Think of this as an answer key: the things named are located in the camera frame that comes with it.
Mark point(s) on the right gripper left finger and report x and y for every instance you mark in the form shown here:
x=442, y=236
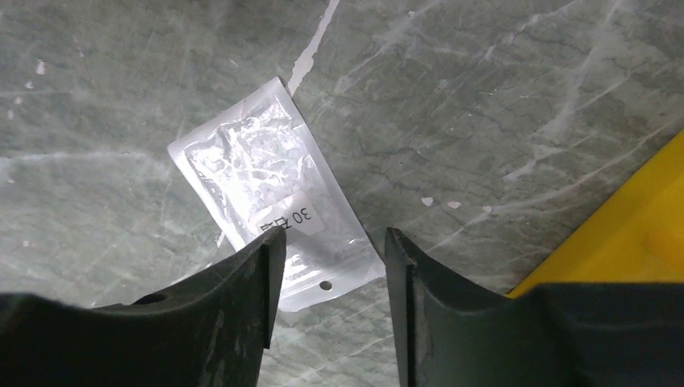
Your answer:
x=210, y=329

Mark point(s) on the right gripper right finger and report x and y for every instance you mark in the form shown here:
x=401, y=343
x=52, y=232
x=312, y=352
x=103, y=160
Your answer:
x=449, y=331

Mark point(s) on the white paper packet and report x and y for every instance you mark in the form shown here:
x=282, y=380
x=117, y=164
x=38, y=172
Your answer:
x=257, y=166

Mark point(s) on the yellow test tube rack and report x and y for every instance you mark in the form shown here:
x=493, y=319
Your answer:
x=635, y=236

